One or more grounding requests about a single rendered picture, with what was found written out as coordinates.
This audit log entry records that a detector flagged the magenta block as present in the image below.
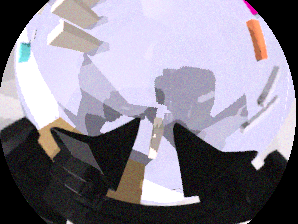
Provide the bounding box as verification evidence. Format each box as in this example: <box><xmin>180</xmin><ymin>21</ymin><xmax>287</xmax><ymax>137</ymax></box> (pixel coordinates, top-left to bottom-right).
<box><xmin>243</xmin><ymin>0</ymin><xmax>257</xmax><ymax>15</ymax></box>

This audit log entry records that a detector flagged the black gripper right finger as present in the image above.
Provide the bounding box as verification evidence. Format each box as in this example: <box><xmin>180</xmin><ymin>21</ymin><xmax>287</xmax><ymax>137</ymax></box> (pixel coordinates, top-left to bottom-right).
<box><xmin>173</xmin><ymin>123</ymin><xmax>259</xmax><ymax>198</ymax></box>

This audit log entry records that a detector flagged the small cyan block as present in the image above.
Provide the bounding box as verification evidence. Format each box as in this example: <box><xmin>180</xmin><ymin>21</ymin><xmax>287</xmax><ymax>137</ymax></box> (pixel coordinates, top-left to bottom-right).
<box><xmin>17</xmin><ymin>41</ymin><xmax>31</xmax><ymax>63</ymax></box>

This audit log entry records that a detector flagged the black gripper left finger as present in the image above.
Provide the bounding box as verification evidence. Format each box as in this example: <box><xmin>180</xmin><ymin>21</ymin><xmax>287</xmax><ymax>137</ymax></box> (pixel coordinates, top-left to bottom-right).
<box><xmin>51</xmin><ymin>117</ymin><xmax>141</xmax><ymax>192</ymax></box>

